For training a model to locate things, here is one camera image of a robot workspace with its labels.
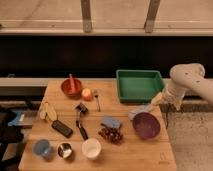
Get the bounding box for small metal cup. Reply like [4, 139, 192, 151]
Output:
[58, 143, 73, 159]

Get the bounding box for green plastic tray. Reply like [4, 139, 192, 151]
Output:
[116, 70, 164, 103]

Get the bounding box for purple bowl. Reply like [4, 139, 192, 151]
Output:
[132, 112, 161, 140]

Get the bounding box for banana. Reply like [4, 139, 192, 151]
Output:
[39, 102, 57, 121]

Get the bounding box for blue plastic cup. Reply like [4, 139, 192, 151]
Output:
[33, 139, 51, 159]

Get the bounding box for red bowl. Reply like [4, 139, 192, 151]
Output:
[61, 79, 82, 98]

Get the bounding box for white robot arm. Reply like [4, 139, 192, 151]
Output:
[151, 63, 213, 110]

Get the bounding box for red spoon in bowl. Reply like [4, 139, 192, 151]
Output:
[69, 74, 76, 93]

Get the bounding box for metal fork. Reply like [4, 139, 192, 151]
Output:
[93, 90, 101, 112]

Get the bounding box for blue sponge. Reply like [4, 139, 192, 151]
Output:
[102, 116, 121, 129]

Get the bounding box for black rectangular block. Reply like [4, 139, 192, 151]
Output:
[51, 120, 73, 138]

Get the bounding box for bunch of dark grapes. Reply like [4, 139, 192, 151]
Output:
[98, 127, 123, 144]

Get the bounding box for light purple cloth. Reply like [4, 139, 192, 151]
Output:
[128, 104, 153, 120]

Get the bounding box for white cup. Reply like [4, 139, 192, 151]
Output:
[82, 138, 102, 160]

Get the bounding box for black dish brush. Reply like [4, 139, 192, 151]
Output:
[75, 103, 88, 140]

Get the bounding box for black object at left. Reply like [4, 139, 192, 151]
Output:
[0, 105, 24, 171]

